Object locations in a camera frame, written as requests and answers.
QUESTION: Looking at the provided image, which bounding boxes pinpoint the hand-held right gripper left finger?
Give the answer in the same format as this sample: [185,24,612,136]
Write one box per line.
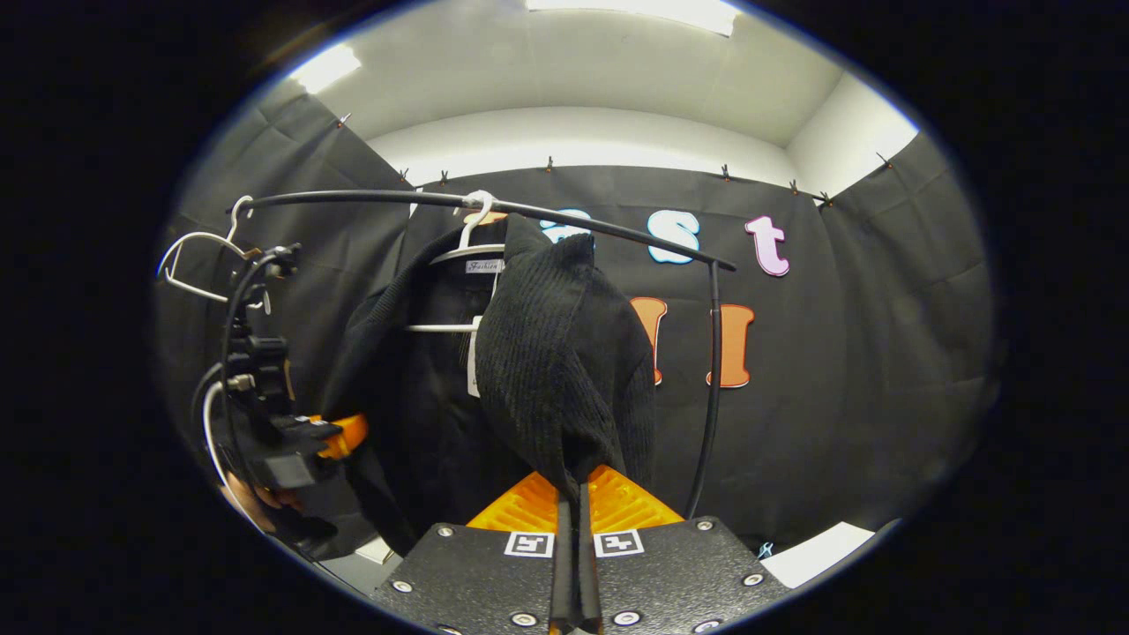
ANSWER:
[366,467,579,635]

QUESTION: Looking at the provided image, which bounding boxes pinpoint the white wire hanger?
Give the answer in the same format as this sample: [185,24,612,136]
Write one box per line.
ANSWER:
[157,196,274,314]

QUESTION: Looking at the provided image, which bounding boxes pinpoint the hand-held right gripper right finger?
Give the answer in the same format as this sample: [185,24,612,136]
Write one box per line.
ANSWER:
[578,465,795,635]

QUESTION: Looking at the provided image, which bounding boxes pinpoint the white plastic clothes hanger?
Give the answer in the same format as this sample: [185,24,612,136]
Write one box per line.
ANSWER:
[404,190,511,398]

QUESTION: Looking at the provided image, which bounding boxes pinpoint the row of backdrop clips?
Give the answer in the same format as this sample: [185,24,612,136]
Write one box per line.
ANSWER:
[340,113,892,208]

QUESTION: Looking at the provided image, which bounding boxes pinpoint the small ceiling light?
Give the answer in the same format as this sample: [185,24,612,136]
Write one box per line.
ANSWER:
[289,44,363,93]

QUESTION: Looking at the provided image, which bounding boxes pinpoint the long ceiling light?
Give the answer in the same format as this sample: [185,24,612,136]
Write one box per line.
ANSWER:
[525,0,742,36]

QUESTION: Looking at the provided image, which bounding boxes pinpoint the black clothes rack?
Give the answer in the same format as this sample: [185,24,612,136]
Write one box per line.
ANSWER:
[229,188,738,521]

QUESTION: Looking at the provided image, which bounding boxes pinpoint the black backdrop cloth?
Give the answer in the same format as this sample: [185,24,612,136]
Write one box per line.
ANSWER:
[154,88,1002,565]

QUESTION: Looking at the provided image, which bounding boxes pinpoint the white board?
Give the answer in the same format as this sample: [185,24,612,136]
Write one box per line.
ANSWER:
[760,520,883,589]

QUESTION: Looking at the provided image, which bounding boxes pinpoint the black knit jacket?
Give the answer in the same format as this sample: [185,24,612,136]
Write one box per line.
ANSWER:
[318,212,658,557]

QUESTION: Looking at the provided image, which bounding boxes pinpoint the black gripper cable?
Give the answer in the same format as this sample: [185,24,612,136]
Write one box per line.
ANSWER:
[221,243,301,459]

